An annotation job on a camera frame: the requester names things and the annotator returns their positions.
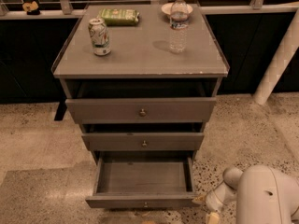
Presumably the grey top drawer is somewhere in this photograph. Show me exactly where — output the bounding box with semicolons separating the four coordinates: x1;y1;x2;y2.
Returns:
66;97;216;124

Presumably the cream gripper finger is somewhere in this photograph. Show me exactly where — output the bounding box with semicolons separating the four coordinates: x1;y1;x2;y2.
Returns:
206;212;221;224
192;195;206;204

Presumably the clear plastic water bottle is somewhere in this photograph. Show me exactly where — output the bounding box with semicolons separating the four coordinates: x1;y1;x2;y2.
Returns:
170;0;189;53

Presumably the grey middle drawer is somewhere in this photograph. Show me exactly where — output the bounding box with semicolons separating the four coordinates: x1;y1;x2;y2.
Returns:
82;133;204;151

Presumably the grey drawer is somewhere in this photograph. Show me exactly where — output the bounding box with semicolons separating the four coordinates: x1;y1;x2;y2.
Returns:
86;151;197;209
82;133;204;151
66;97;216;124

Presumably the small yellow object on ledge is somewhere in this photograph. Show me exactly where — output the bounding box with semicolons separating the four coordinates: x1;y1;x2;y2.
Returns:
22;1;40;15

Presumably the green white soda can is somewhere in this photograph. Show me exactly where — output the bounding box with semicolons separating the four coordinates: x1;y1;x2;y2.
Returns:
88;18;111;56

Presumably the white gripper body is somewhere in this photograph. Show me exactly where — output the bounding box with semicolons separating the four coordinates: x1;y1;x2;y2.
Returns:
206;181;236;213

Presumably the green snack bag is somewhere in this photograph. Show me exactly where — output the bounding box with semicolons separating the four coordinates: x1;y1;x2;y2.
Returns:
98;8;139;26

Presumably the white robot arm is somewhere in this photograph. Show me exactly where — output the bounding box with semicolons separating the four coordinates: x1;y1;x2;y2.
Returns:
192;165;299;224

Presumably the white ceramic bowl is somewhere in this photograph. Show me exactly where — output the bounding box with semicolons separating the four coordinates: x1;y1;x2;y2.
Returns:
161;3;193;17

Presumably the grey wooden drawer cabinet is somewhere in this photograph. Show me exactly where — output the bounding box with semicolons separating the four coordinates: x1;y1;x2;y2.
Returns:
50;3;231;166

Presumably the grey bottom drawer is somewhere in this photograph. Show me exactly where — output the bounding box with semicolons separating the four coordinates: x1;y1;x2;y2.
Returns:
86;151;197;209

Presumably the white diagonal pillar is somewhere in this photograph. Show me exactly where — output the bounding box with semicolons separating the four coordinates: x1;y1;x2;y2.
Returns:
253;9;299;105

